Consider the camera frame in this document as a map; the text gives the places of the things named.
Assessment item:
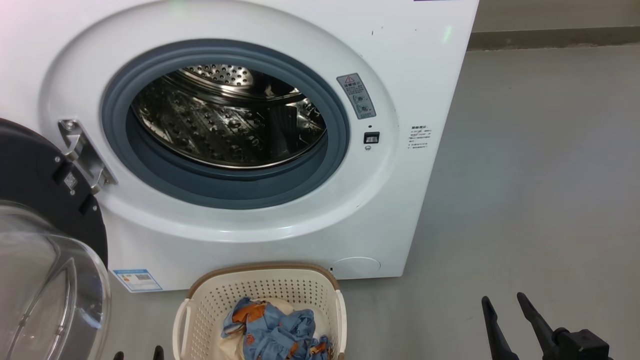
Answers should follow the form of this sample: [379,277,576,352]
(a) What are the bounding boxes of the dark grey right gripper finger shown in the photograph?
[481,296,520,360]
[516,292,561,360]

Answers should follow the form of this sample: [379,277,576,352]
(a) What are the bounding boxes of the blue cartoon print garment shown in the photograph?
[221,297,332,360]

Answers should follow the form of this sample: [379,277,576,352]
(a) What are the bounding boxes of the cream plain garment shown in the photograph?
[220,298,327,360]

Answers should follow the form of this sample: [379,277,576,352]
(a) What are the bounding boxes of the black glass washer door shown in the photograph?
[0,118,112,360]

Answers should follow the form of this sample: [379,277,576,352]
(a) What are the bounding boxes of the metal door hinge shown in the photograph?
[57,119,118,195]

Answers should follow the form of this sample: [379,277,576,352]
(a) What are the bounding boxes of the stainless steel washing machine drum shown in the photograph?
[131,64,328,170]

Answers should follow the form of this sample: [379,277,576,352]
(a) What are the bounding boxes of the white front-load washing machine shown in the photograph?
[0,0,481,293]

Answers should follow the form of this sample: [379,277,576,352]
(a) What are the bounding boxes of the blue energy label sticker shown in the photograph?
[112,269,164,293]

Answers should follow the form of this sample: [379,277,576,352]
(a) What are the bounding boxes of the cream perforated laundry basket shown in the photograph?
[172,262,348,360]

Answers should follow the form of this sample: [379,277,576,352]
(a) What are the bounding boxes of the round white filter cover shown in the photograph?
[332,256,382,279]

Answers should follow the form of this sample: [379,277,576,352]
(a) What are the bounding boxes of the small printed text label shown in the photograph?
[407,125,433,151]

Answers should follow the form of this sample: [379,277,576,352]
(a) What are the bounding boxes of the grey warning sticker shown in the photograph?
[336,73,377,120]

